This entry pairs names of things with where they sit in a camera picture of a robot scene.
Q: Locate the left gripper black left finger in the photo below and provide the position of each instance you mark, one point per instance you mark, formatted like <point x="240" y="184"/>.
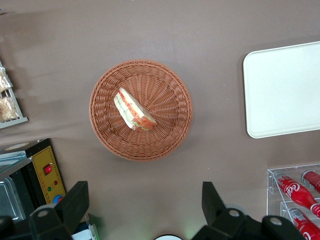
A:
<point x="72" y="205"/>

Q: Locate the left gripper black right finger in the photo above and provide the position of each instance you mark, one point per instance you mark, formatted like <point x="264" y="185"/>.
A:
<point x="212" y="207"/>

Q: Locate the triangular sandwich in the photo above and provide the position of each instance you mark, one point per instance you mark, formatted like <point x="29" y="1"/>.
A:
<point x="132" y="110"/>

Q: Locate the round brown wicker basket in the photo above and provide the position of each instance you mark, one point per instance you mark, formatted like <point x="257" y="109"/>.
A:
<point x="162" y="87"/>

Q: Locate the cream rectangular plastic tray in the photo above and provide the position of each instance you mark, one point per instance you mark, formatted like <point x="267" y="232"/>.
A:
<point x="282" y="92"/>

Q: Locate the black food warmer yellow panel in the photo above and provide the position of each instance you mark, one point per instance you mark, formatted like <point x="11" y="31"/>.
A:
<point x="47" y="160"/>

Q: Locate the clear acrylic bottle rack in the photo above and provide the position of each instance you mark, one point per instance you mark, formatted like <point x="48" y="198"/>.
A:
<point x="270" y="187"/>

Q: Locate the steel warmer pan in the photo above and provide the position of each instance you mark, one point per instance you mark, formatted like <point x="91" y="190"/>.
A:
<point x="10" y="197"/>

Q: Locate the red cola bottle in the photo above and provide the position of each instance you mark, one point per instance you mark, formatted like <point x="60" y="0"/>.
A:
<point x="303" y="225"/>
<point x="312" y="178"/>
<point x="297" y="192"/>

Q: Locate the wrapped rice cracker snack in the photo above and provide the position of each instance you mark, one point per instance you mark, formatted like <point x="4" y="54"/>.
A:
<point x="7" y="107"/>
<point x="3" y="82"/>

